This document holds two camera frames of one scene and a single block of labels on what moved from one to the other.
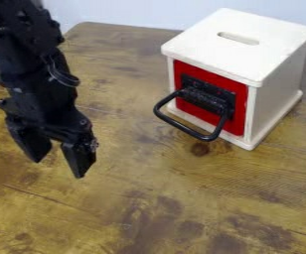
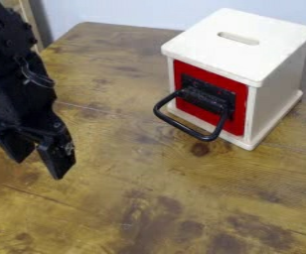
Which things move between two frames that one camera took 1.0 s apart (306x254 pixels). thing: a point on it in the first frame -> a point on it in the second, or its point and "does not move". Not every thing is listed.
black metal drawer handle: (207, 94) does not move
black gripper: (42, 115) -> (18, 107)
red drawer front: (205, 112) does not move
